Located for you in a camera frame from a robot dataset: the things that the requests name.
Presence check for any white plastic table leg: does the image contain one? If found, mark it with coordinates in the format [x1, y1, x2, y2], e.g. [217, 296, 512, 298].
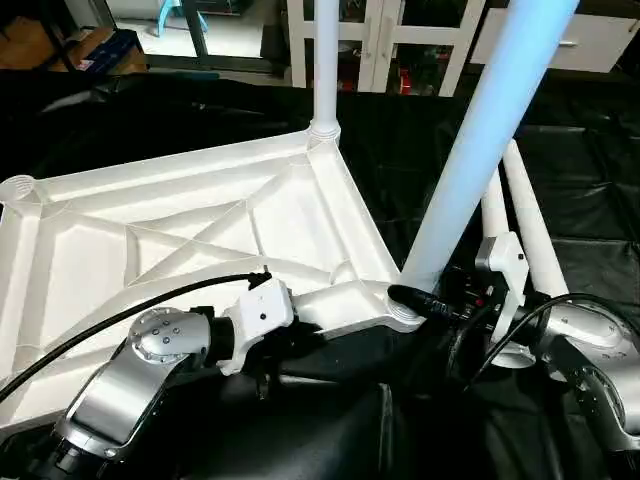
[480, 168, 536, 371]
[502, 140, 571, 299]
[306, 0, 343, 149]
[388, 0, 581, 326]

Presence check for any white plastic table top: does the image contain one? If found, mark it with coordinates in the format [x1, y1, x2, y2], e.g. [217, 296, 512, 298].
[0, 122, 425, 433]

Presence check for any black mat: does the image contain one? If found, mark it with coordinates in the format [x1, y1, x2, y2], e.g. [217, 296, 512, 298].
[0, 70, 640, 480]

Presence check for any white glass door cabinet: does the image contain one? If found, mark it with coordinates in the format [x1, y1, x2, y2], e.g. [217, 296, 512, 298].
[285, 0, 491, 99]

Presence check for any white drawer unit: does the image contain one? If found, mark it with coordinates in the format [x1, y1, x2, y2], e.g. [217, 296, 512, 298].
[470, 0, 640, 75]

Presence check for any blue box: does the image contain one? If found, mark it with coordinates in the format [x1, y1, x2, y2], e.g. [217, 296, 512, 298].
[75, 26, 149, 76]

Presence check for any small brown cardboard box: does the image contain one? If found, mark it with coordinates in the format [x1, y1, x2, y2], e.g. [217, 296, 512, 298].
[0, 12, 81, 71]

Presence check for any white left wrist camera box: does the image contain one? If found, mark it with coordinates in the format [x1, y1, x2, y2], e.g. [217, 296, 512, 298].
[218, 280, 297, 377]

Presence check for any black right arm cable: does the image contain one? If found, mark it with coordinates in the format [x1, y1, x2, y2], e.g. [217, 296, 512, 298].
[440, 292, 640, 396]

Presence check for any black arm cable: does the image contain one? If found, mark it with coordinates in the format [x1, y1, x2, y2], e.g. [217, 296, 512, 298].
[0, 264, 275, 403]
[440, 292, 640, 396]

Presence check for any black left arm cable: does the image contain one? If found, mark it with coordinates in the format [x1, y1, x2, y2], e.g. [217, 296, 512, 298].
[0, 264, 275, 403]

